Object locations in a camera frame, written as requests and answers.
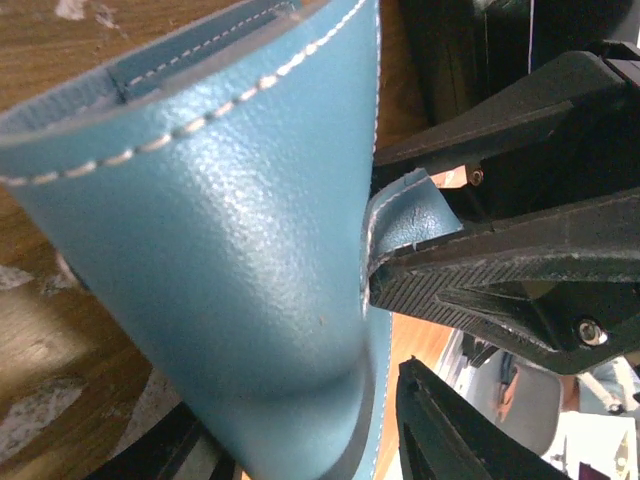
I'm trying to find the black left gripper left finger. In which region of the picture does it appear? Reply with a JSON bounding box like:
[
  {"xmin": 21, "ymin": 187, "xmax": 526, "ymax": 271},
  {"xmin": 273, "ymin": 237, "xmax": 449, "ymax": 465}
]
[{"xmin": 87, "ymin": 404, "xmax": 235, "ymax": 480}]

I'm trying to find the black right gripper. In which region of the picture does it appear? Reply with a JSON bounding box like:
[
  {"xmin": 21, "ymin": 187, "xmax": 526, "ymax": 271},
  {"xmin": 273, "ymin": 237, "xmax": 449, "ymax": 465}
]
[{"xmin": 370, "ymin": 40, "xmax": 639, "ymax": 373}]

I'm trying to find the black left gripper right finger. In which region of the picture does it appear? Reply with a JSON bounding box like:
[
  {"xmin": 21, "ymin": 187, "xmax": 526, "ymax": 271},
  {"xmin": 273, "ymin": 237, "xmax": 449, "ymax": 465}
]
[{"xmin": 396, "ymin": 357, "xmax": 567, "ymax": 480}]

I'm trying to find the blue leather card holder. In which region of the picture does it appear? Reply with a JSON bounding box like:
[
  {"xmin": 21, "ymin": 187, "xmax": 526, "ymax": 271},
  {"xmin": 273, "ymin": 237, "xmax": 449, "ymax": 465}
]
[{"xmin": 1, "ymin": 1, "xmax": 461, "ymax": 479}]

